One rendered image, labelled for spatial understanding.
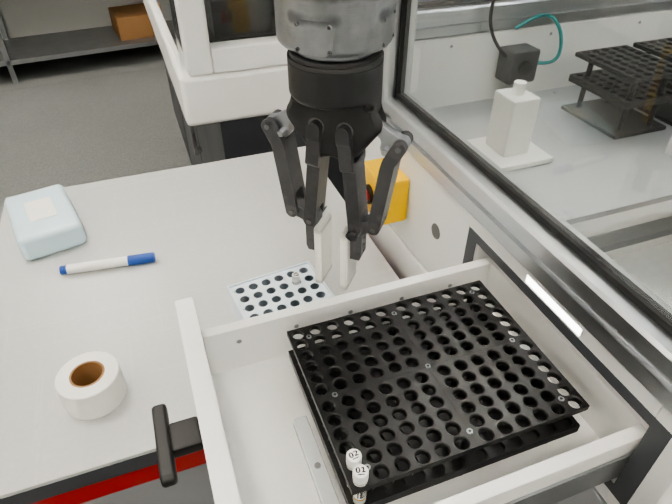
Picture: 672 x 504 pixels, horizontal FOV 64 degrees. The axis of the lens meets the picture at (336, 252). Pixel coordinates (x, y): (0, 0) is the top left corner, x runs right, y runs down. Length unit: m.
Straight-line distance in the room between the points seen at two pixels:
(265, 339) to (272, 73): 0.71
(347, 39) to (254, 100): 0.81
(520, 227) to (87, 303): 0.59
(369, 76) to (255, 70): 0.77
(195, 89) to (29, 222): 0.41
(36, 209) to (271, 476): 0.64
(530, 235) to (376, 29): 0.26
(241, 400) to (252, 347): 0.06
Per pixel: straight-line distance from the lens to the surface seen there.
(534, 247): 0.55
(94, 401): 0.68
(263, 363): 0.61
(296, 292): 0.74
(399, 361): 0.52
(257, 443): 0.55
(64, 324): 0.83
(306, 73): 0.42
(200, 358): 0.50
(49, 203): 1.01
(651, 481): 0.55
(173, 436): 0.48
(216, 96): 1.17
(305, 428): 0.54
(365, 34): 0.40
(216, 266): 0.86
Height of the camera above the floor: 1.30
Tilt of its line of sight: 38 degrees down
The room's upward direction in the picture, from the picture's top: straight up
